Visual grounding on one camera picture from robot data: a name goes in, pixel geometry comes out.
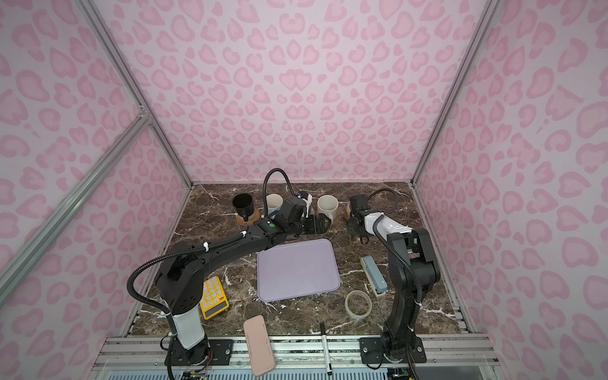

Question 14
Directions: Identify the white speckled mug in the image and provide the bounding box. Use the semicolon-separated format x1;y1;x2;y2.
317;195;340;223

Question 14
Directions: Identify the light blue mug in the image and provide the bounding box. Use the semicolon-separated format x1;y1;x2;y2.
265;193;283;216

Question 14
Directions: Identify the woven rattan coaster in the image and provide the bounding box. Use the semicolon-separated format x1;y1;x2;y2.
236;210;261;226

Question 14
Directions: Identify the black mug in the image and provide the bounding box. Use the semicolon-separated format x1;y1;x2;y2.
232;193;256;220

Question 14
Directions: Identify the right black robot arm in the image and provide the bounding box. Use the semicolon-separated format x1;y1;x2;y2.
348;212;441;365

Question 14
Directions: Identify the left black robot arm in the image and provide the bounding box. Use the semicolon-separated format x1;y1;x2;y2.
155;214;332;366

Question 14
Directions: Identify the lavender plastic tray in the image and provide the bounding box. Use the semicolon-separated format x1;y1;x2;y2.
256;238;340;303

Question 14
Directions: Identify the teal stapler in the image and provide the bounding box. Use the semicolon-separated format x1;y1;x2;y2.
360;256;388;297

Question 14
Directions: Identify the clear tape roll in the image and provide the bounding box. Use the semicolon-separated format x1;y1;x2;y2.
345;290;373;321

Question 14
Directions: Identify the black marker pen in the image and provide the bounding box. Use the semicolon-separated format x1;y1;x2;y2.
319;321;333;376

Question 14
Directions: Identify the yellow calculator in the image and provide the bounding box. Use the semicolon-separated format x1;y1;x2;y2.
199;276;230;320

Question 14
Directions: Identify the pink eraser case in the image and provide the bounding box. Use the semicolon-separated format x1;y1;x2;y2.
243;315;276;377

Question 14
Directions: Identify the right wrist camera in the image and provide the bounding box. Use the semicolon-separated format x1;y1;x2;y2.
349;194;371;215

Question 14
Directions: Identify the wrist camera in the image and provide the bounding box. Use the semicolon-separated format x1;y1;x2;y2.
349;194;371;215
280;191;313;223

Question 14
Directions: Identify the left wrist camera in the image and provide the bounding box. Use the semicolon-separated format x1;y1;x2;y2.
280;191;313;223

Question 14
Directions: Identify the left black corrugated cable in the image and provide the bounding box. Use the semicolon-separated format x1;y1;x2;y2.
262;167;298;219

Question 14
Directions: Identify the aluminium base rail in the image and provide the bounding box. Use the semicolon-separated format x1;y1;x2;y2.
88;334;505;379

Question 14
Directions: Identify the diagonal aluminium frame bar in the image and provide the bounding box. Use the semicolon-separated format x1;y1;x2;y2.
1;112;149;305

